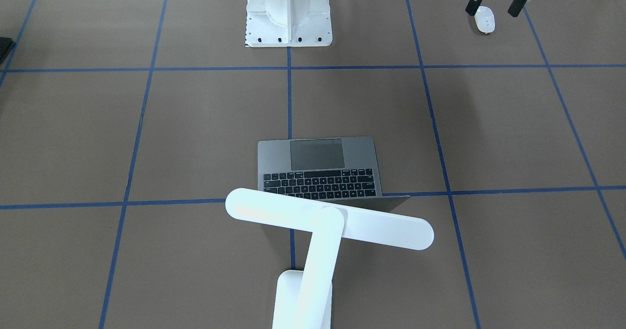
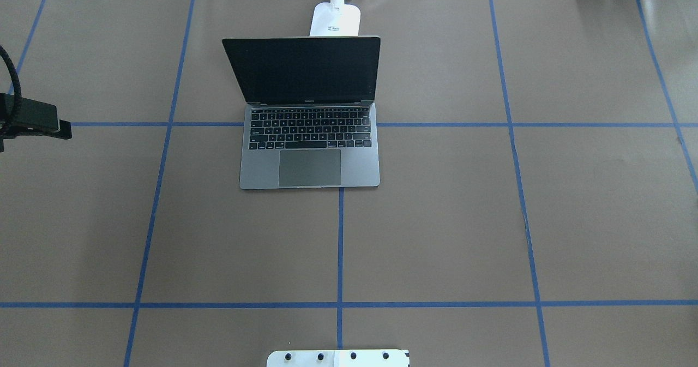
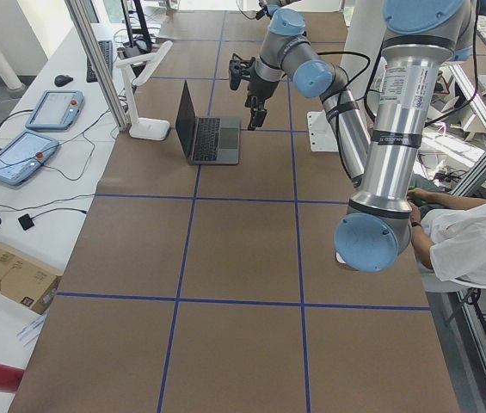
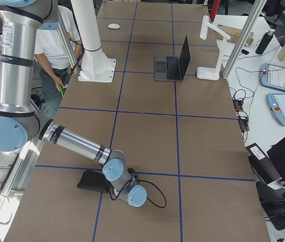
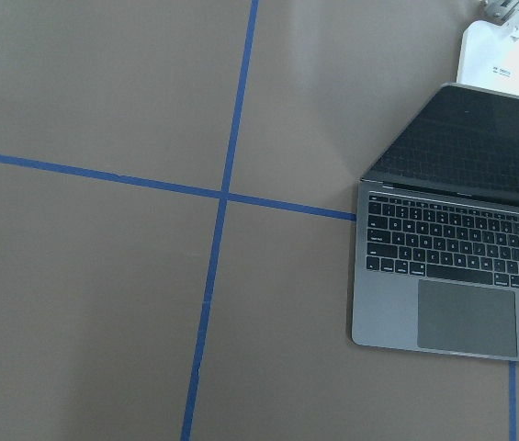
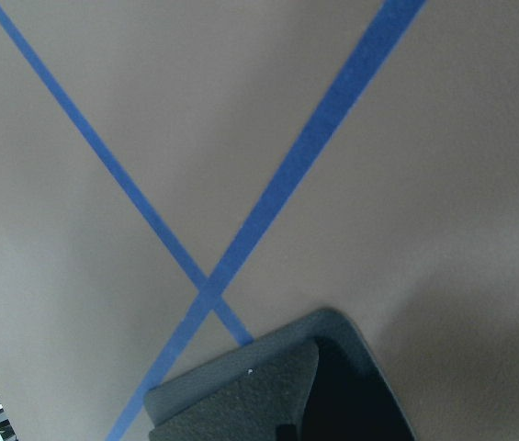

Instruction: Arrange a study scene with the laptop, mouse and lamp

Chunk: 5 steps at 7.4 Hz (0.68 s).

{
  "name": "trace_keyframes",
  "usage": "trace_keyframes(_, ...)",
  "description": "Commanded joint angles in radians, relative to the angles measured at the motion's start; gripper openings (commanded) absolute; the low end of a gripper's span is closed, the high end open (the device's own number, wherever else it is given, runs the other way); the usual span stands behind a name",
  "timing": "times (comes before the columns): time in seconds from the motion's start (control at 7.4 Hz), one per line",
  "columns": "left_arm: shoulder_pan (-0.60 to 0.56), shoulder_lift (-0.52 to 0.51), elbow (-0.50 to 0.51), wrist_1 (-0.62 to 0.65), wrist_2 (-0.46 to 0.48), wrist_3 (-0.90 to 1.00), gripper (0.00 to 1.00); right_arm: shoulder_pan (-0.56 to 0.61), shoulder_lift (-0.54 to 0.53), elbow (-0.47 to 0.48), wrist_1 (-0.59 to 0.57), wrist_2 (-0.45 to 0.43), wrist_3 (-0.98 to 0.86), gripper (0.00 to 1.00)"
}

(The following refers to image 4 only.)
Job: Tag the grey laptop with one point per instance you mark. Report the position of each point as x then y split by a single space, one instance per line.
172 68

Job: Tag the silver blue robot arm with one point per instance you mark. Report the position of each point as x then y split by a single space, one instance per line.
18 121

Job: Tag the black mouse pad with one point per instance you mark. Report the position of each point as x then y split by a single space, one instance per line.
93 181

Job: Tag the white computer mouse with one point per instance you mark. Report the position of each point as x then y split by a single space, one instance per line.
113 26

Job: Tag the orange black usb hub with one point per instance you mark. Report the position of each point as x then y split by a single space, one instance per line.
238 104

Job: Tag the person in white shirt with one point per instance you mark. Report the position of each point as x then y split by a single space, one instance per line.
55 70

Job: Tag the small black square puck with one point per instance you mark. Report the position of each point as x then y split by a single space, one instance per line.
243 51

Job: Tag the brown cardboard box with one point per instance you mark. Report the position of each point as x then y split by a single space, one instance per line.
235 33

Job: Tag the red cylinder bottle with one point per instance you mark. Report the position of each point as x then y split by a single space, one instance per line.
214 8

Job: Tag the far blue teach pendant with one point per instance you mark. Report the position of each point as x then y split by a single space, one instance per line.
272 76

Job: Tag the black water bottle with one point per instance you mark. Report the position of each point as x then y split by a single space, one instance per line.
267 37

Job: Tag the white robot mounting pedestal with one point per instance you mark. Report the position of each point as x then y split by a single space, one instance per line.
95 66

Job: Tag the aluminium frame post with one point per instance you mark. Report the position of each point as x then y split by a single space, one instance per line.
246 30

